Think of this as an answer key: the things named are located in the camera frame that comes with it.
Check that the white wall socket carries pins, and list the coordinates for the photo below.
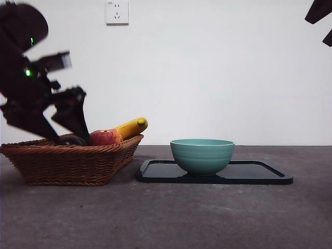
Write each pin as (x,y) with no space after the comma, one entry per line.
(116,15)

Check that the yellow banana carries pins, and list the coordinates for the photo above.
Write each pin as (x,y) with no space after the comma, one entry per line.
(129,128)

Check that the red apple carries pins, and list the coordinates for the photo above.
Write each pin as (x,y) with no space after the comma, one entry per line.
(103,138)

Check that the brown wicker basket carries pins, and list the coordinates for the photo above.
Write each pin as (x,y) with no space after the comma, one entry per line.
(64,166)

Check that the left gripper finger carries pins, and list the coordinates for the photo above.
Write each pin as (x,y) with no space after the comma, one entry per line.
(28,119)
(72,116)

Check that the teal ribbed bowl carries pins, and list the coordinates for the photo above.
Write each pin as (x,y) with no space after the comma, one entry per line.
(202,160)

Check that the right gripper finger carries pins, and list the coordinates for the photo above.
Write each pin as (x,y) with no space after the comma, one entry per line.
(329,39)
(320,10)

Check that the dark rectangular tray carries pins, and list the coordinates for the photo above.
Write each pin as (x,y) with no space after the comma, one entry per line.
(246,173)

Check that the pale grey left wrist camera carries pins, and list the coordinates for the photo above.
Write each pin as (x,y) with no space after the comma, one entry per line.
(62,61)

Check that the dark purple plum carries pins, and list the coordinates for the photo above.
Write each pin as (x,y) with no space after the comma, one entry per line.
(72,141)

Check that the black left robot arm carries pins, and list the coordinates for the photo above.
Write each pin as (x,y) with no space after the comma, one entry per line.
(15,64)

